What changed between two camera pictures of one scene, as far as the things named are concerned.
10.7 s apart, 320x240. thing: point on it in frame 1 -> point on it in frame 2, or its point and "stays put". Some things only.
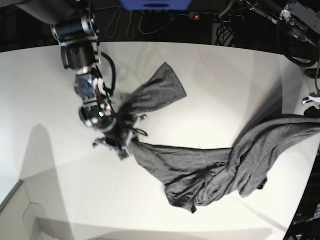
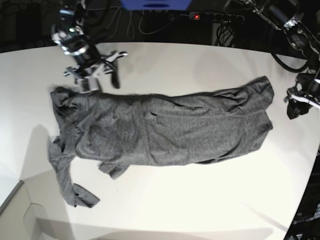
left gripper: [100, 115] -> [90, 67]
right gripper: [312, 104] -> [307, 89]
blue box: [155, 5] stays put
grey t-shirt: [193, 178] -> [116, 130]
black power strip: [221, 17] stays put
